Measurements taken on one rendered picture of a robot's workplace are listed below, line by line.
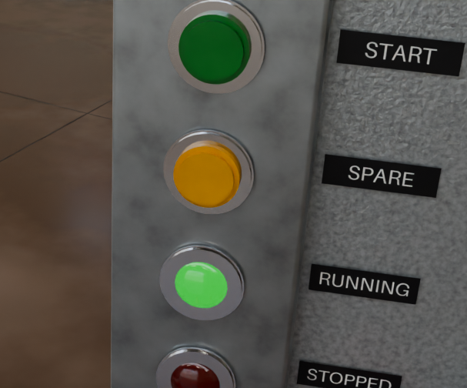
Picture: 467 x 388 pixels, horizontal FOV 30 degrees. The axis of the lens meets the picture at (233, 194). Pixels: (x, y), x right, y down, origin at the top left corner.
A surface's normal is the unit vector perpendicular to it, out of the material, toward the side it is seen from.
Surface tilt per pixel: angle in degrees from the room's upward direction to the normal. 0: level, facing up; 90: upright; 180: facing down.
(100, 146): 0
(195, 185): 90
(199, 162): 90
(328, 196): 90
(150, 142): 90
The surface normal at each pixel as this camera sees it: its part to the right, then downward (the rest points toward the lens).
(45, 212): 0.07, -0.89
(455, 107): -0.15, 0.43
